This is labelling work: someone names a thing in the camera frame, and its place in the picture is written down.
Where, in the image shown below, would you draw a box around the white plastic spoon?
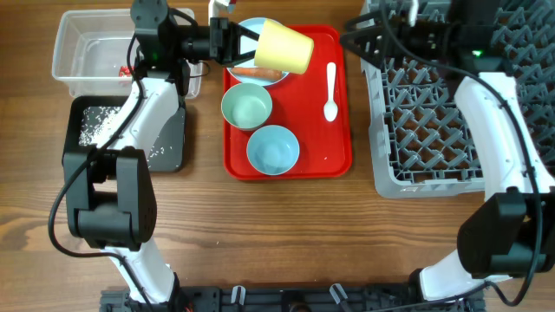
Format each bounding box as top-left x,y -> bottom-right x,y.
323,62 -> 338,122

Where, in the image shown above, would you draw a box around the light blue plate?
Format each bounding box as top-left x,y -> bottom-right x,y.
227,17 -> 290,87

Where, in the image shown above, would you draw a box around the grey dishwasher rack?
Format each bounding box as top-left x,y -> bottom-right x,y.
361,1 -> 554,198

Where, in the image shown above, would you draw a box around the clear plastic bin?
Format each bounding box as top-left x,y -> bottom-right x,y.
51,8 -> 204,100

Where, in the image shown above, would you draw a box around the yellow plastic cup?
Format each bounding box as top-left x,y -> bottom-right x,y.
254,19 -> 315,75

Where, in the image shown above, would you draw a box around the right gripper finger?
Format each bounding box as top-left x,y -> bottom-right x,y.
344,11 -> 382,29
340,34 -> 383,66

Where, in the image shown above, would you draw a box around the red snack wrapper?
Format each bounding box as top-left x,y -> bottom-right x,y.
119,66 -> 132,77

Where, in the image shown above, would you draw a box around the white rice leftovers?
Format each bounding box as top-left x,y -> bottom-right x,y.
78,106 -> 183,172

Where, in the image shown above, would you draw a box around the light blue bowl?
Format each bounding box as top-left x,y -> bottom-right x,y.
246,125 -> 300,176

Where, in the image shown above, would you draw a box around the green bowl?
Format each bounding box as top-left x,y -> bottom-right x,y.
220,83 -> 273,131

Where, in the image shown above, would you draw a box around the orange carrot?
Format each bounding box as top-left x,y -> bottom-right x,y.
231,67 -> 283,81

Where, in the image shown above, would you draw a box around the red serving tray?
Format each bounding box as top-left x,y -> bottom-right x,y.
222,24 -> 354,181

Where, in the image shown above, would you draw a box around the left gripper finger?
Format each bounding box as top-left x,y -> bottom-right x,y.
225,50 -> 256,68
229,22 -> 259,42

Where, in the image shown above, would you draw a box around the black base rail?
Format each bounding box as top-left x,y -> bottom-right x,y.
99,282 -> 485,312

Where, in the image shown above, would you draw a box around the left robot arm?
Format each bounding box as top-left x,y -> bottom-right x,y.
48,1 -> 260,311

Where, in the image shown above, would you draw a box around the black plastic tray bin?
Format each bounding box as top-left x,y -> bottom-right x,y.
62,95 -> 186,172

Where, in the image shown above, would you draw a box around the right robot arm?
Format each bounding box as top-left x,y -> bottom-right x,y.
341,1 -> 554,304

